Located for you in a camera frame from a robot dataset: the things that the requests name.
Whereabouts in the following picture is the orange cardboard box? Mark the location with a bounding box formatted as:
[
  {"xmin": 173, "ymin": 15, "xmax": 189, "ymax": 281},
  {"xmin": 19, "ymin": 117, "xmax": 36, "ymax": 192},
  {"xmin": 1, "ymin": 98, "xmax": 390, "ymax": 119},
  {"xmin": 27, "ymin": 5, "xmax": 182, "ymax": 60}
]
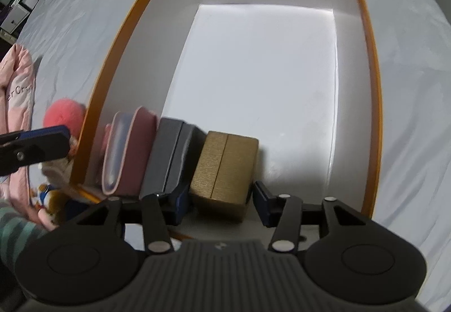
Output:
[{"xmin": 68, "ymin": 0, "xmax": 383, "ymax": 240}]

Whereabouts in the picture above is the gold box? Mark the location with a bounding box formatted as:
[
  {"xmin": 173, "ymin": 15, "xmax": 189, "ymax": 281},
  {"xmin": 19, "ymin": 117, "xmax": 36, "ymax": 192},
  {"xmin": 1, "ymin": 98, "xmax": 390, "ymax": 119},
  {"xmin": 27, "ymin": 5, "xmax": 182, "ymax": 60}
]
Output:
[{"xmin": 189, "ymin": 131, "xmax": 259, "ymax": 223}]

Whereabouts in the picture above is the dog plush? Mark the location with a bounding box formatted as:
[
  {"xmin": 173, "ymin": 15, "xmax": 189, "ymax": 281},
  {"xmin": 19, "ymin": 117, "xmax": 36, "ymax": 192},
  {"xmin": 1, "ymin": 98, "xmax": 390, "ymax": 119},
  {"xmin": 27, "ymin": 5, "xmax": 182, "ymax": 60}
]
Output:
[{"xmin": 30, "ymin": 182, "xmax": 71, "ymax": 224}]

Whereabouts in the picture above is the white nightstand with photo frame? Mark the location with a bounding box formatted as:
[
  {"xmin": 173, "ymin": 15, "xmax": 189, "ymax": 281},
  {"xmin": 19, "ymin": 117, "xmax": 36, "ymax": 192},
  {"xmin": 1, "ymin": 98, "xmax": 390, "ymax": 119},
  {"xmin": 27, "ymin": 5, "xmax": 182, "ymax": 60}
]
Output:
[{"xmin": 0, "ymin": 0, "xmax": 48, "ymax": 41}]

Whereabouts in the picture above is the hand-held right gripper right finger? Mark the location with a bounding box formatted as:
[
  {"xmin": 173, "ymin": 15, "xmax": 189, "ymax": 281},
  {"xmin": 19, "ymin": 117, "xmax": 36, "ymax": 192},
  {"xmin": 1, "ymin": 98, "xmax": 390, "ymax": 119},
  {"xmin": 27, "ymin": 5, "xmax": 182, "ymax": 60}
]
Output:
[{"xmin": 254, "ymin": 181, "xmax": 372, "ymax": 253}]

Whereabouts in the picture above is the pink fuzzy peach plush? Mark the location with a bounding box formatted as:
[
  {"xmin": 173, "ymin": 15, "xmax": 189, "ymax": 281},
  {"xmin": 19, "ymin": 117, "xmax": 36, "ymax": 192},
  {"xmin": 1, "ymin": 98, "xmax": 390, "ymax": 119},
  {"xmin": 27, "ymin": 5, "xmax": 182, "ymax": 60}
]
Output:
[{"xmin": 43, "ymin": 98, "xmax": 87, "ymax": 138}]

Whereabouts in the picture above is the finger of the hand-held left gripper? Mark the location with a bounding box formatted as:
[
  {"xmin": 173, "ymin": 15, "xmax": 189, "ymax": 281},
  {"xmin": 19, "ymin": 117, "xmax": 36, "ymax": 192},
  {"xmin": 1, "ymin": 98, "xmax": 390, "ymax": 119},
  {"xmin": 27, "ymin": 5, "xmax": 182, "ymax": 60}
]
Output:
[{"xmin": 0, "ymin": 125, "xmax": 70, "ymax": 177}]

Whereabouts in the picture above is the pink jacket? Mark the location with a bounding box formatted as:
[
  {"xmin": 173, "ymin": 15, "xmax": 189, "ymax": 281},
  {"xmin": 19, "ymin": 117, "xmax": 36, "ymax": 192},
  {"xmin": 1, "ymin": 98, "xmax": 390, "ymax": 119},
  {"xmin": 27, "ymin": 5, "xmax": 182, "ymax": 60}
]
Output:
[{"xmin": 0, "ymin": 44, "xmax": 57, "ymax": 231}]

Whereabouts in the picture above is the pink card holder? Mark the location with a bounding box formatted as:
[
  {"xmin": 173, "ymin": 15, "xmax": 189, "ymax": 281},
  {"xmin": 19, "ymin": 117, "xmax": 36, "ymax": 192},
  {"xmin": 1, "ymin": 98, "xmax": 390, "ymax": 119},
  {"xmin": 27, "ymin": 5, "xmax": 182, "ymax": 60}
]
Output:
[{"xmin": 101, "ymin": 106, "xmax": 157, "ymax": 197}]

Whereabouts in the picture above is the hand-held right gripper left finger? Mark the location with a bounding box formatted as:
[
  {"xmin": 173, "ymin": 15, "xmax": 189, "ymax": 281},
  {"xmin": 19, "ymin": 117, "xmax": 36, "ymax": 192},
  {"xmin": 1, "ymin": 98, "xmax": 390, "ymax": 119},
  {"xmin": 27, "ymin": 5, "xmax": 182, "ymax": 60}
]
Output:
[{"xmin": 76, "ymin": 183, "xmax": 193, "ymax": 256}]

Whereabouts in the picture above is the grey card box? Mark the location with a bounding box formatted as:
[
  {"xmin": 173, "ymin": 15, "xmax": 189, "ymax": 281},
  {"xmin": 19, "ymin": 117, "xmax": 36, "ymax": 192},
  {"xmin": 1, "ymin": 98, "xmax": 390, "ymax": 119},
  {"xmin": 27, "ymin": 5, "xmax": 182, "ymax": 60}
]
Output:
[{"xmin": 141, "ymin": 117, "xmax": 207, "ymax": 198}]

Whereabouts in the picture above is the person's left forearm striped sleeve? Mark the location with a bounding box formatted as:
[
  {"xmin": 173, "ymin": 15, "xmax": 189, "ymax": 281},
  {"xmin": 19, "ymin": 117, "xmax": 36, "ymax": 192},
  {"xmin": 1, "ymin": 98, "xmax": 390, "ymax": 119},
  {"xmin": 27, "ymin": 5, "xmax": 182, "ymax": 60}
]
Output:
[{"xmin": 0, "ymin": 199, "xmax": 48, "ymax": 263}]

